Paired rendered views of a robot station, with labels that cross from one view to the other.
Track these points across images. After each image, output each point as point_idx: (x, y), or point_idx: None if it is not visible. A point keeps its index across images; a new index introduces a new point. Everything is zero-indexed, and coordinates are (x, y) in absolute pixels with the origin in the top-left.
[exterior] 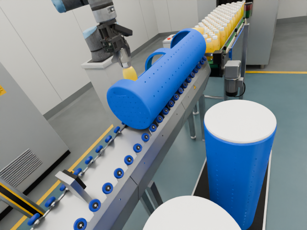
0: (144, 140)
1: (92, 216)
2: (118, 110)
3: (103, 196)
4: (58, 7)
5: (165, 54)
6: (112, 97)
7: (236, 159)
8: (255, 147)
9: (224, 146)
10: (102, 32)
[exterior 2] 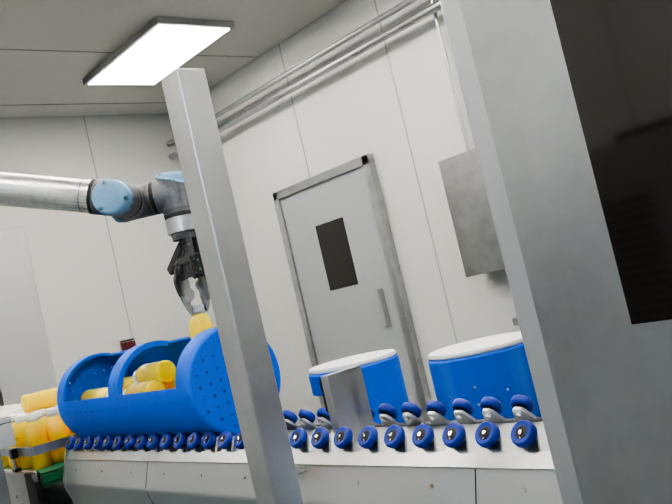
0: (296, 416)
1: (401, 422)
2: (214, 393)
3: None
4: (129, 202)
5: (165, 343)
6: (205, 361)
7: (396, 388)
8: (398, 360)
9: (380, 370)
10: (197, 242)
